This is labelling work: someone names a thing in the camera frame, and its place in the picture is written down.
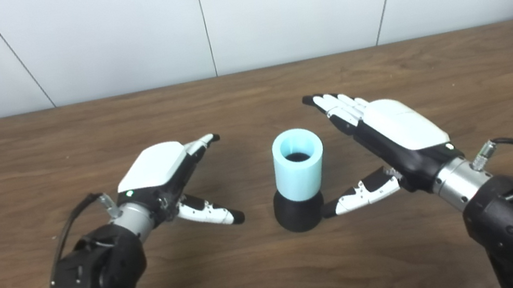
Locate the black flared nozzle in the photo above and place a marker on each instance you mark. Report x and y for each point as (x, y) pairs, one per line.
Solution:
(298, 215)

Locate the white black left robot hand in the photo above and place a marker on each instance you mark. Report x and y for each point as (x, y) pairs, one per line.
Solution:
(154, 164)

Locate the light blue cylinder cup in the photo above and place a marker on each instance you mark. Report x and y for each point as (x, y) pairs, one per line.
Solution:
(297, 179)

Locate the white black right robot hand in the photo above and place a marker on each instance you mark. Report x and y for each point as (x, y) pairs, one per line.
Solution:
(404, 126)

